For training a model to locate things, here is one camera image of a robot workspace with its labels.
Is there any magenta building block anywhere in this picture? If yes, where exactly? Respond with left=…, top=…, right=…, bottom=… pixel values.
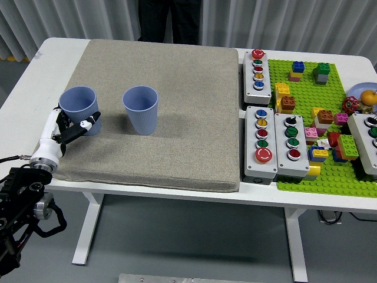
left=333, top=112, right=349, bottom=126

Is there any person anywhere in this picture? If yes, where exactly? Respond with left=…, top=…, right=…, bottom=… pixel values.
left=137, top=0, right=203, bottom=45

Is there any grey-brown fabric mat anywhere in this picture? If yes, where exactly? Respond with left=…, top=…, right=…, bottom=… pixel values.
left=37, top=38, right=241, bottom=193

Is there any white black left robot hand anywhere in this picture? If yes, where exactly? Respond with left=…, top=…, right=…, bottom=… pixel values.
left=30, top=107, right=102, bottom=163

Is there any white pleated curtain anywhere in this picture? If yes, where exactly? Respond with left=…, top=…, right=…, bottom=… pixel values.
left=0, top=0, right=377, bottom=64

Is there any white table leg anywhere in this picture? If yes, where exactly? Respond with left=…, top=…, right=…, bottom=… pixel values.
left=71, top=191, right=104, bottom=266
left=284, top=208, right=309, bottom=283

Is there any black power cable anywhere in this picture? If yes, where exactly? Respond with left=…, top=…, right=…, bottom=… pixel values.
left=349, top=211, right=377, bottom=222

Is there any red valve handwheel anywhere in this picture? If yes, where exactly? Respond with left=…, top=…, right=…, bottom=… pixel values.
left=341, top=96, right=359, bottom=115

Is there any grey selector switch control box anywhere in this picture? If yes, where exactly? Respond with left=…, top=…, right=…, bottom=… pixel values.
left=273, top=112, right=310, bottom=178

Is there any red building block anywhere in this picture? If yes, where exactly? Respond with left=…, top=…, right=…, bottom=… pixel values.
left=326, top=131, right=342, bottom=148

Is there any light blue plate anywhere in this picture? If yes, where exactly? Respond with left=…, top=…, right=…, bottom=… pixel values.
left=346, top=82, right=377, bottom=114

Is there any clear yellow building block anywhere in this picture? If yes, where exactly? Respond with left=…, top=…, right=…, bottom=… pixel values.
left=303, top=163, right=322, bottom=181

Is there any white power strip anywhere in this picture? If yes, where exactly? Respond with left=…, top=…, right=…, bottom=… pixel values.
left=316, top=209, right=344, bottom=225

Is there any brown yellow block stack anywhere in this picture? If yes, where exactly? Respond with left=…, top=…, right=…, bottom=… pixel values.
left=276, top=96, right=296, bottom=115

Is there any blue ribbed cup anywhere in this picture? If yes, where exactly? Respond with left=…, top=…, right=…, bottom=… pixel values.
left=122, top=85, right=160, bottom=136
left=58, top=85, right=102, bottom=137

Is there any green orange blue block stack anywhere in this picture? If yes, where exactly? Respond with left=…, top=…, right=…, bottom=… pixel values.
left=332, top=134, right=360, bottom=163

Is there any grey five-button control box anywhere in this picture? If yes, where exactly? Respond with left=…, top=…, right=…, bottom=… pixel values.
left=242, top=49, right=272, bottom=107
left=244, top=106, right=279, bottom=179

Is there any green building baseplate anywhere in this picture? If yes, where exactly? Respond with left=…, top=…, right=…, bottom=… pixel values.
left=267, top=58, right=377, bottom=198

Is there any green grey block stack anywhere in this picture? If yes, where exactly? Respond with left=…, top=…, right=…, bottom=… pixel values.
left=312, top=62, right=332, bottom=86

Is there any blue yellow pink block stack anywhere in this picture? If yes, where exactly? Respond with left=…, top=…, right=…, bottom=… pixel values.
left=287, top=61, right=306, bottom=83

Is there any orange fruit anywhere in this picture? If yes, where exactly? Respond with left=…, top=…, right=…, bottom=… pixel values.
left=361, top=90, right=377, bottom=106

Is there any pink building block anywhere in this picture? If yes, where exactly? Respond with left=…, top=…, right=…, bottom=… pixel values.
left=303, top=126, right=319, bottom=145

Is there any brown white pink block stack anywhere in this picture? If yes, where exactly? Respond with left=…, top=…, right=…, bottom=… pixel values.
left=311, top=107, right=335, bottom=130

